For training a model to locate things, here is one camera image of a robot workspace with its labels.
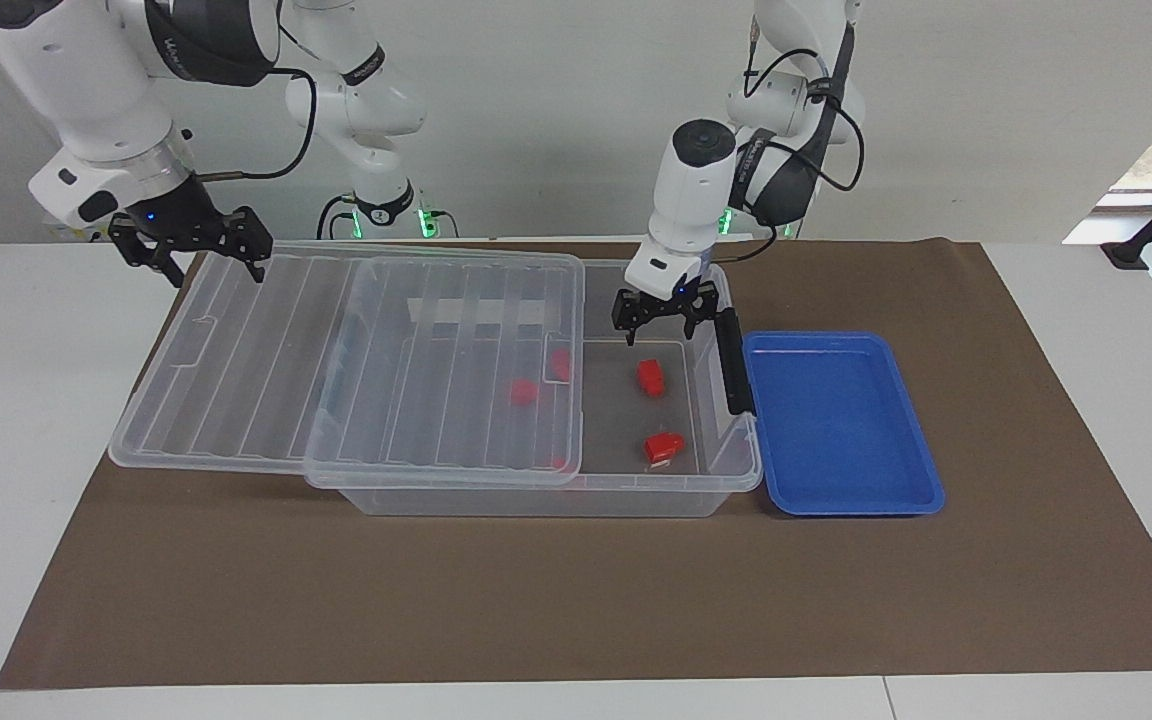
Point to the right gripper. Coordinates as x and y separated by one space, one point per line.
176 212

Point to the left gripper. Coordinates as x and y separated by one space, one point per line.
681 298

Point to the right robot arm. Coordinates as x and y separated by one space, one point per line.
86 90

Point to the red block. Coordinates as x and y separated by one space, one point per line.
650 377
664 448
523 392
561 365

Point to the clear plastic box lid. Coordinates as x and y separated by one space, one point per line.
256 380

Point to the blue plastic tray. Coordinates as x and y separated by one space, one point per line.
841 420

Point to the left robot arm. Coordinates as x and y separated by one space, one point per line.
696 190

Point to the clear plastic storage box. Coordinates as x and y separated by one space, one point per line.
636 480

